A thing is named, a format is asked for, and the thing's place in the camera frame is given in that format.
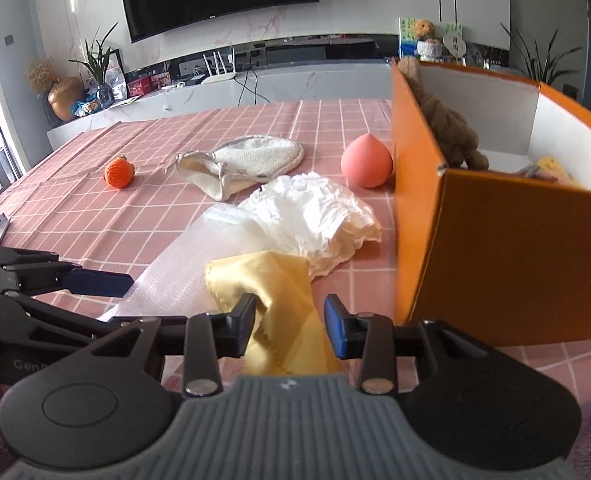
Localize white plastic bag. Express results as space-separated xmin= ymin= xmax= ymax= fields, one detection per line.
xmin=238 ymin=172 xmax=382 ymax=278

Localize pink checked tablecloth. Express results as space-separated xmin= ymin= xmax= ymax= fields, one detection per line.
xmin=0 ymin=99 xmax=591 ymax=411

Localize orange crochet fruit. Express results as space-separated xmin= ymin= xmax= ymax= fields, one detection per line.
xmin=104 ymin=156 xmax=137 ymax=189

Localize small teddy bear in cup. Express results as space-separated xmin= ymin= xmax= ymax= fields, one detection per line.
xmin=398 ymin=16 xmax=463 ymax=58

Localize long-leaved potted plant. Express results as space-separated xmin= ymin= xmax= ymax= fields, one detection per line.
xmin=500 ymin=22 xmax=583 ymax=87

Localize white round fan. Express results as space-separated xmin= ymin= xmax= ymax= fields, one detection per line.
xmin=443 ymin=30 xmax=466 ymax=56

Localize black cable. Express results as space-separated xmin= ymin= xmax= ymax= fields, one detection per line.
xmin=236 ymin=67 xmax=271 ymax=107

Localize orange cardboard box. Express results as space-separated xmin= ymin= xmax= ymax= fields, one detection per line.
xmin=390 ymin=57 xmax=591 ymax=348

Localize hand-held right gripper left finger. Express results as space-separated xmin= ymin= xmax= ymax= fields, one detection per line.
xmin=90 ymin=294 xmax=260 ymax=397

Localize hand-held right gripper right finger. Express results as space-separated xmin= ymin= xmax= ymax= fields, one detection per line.
xmin=324 ymin=294 xmax=496 ymax=395

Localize white marble television cabinet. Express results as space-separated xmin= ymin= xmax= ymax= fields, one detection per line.
xmin=46 ymin=35 xmax=396 ymax=148

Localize silver snack packet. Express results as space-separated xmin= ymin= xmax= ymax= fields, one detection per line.
xmin=515 ymin=156 xmax=576 ymax=186

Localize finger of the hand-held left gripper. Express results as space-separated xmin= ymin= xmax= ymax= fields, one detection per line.
xmin=0 ymin=247 xmax=134 ymax=299
xmin=0 ymin=294 xmax=189 ymax=345

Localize pink beauty sponge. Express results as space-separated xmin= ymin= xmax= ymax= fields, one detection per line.
xmin=340 ymin=133 xmax=394 ymax=189

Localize yellow cleaning cloth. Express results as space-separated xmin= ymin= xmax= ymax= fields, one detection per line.
xmin=204 ymin=252 xmax=343 ymax=377

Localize white round terry pad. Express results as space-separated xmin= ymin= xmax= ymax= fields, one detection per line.
xmin=176 ymin=135 xmax=305 ymax=202

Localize brown plush towel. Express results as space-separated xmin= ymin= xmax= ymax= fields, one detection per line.
xmin=397 ymin=56 xmax=490 ymax=171

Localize green plant in glass vase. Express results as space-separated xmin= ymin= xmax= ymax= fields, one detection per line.
xmin=68 ymin=22 xmax=121 ymax=106

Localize black picture frame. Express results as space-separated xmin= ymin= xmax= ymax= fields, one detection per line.
xmin=106 ymin=49 xmax=126 ymax=101

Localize white router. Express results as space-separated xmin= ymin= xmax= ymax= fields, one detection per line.
xmin=203 ymin=51 xmax=237 ymax=85

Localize clear bubble wrap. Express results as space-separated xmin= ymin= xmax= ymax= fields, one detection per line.
xmin=98 ymin=207 xmax=276 ymax=323

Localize golden brown vase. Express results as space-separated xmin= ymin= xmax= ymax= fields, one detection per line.
xmin=48 ymin=76 xmax=86 ymax=122

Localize dried flowers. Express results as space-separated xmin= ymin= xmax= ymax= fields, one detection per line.
xmin=26 ymin=56 xmax=59 ymax=93

